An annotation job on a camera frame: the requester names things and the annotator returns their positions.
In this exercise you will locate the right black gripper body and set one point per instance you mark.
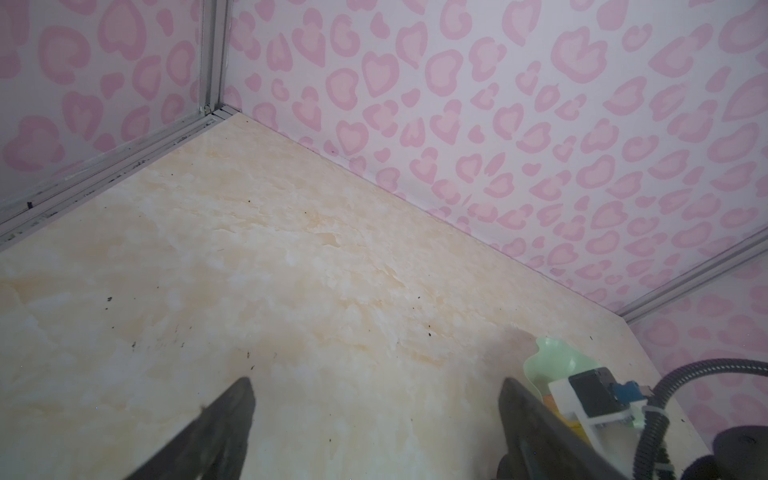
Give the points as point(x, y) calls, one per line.
point(738, 453)

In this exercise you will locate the left aluminium frame post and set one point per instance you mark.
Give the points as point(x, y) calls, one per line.
point(215, 16)

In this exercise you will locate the green scalloped fruit bowl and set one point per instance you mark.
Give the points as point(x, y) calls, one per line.
point(554, 360)

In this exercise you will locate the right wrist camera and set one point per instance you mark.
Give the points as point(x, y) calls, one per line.
point(606, 408)

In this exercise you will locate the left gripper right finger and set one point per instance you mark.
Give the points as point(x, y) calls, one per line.
point(539, 445)

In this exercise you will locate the right aluminium frame post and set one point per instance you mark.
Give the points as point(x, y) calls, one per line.
point(722, 264)

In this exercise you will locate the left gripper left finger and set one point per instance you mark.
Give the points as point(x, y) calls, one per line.
point(213, 446)

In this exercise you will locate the yellow fake squash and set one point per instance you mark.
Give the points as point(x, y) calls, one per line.
point(574, 425)

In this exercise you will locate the aluminium frame post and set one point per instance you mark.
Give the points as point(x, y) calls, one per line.
point(215, 16)
point(722, 264)

